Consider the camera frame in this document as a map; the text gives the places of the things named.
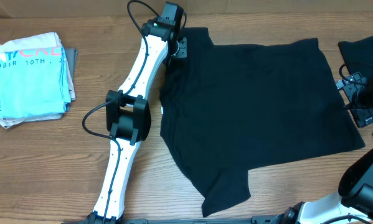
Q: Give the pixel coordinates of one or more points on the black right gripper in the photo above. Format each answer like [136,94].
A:
[364,116]

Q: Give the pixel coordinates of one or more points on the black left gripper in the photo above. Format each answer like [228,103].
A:
[183,48]

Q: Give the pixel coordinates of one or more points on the black t-shirt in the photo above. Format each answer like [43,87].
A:
[228,109]

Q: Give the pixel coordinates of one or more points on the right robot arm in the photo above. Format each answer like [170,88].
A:
[354,199]

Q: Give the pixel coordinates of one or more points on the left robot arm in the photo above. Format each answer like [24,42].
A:
[128,116]

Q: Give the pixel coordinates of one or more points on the beige folded t-shirt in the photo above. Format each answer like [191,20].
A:
[50,39]

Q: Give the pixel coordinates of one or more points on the light blue folded t-shirt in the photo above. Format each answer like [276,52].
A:
[33,82]

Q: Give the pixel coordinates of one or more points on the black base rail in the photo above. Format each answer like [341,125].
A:
[189,221]

